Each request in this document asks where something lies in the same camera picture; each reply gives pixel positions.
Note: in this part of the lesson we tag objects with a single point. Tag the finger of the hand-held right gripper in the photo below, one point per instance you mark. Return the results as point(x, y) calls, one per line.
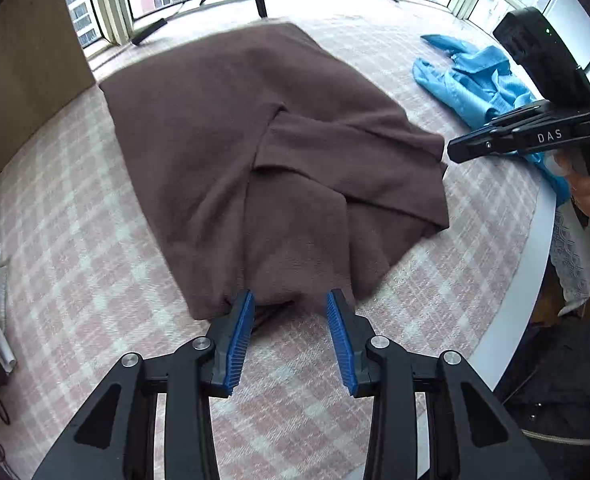
point(485, 142)

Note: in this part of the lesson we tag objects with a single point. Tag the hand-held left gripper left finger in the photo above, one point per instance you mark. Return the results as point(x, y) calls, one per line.
point(237, 345)

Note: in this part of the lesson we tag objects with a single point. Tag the white patterned cloth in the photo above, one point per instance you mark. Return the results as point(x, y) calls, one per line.
point(570, 260)

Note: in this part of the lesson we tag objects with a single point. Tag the pink plaid blanket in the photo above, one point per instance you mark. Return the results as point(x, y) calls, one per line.
point(75, 260)

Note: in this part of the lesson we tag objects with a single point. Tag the blue garment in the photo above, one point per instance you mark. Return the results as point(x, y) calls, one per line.
point(465, 85)

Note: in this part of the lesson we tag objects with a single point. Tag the white window frame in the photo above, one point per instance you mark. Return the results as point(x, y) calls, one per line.
point(110, 0)

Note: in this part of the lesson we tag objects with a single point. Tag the person's black jacket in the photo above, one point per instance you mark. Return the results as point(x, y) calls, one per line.
point(565, 400)

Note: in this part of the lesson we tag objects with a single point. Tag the person's right hand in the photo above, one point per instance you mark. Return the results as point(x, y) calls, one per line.
point(587, 192)

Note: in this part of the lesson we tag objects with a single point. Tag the brown sweater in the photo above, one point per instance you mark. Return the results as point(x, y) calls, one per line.
point(225, 135)

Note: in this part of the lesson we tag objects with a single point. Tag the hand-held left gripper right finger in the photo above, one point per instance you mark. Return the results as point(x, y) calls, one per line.
point(342, 345)

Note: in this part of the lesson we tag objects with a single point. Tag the large wooden board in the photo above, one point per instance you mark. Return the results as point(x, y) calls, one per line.
point(25, 60)

